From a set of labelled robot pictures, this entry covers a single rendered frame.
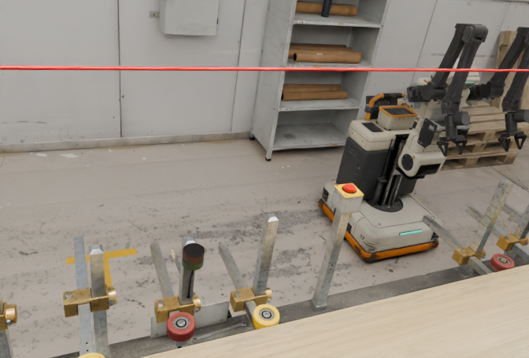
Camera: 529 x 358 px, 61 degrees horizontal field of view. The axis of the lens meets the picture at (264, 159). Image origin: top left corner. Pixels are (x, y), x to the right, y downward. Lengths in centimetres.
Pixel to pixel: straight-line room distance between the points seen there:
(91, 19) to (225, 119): 142
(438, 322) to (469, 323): 11
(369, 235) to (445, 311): 140
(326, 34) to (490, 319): 315
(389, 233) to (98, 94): 247
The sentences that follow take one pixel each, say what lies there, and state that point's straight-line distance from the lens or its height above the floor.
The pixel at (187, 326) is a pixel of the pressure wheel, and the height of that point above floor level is 91.
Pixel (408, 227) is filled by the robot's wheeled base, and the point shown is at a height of 27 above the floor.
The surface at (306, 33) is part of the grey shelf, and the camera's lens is 422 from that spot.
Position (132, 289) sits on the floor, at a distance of 274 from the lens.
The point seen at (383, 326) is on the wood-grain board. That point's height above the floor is 90.
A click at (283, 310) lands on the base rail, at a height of 70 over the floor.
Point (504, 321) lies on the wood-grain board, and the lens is 174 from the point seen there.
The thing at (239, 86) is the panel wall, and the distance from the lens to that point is 413.
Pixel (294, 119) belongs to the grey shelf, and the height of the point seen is 19.
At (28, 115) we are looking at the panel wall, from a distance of 397.
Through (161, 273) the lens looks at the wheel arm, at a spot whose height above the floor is 86.
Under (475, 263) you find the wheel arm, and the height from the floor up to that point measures 81.
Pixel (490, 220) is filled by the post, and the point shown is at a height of 99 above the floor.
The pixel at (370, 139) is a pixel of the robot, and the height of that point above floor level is 78.
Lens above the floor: 195
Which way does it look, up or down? 29 degrees down
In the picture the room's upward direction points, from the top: 9 degrees clockwise
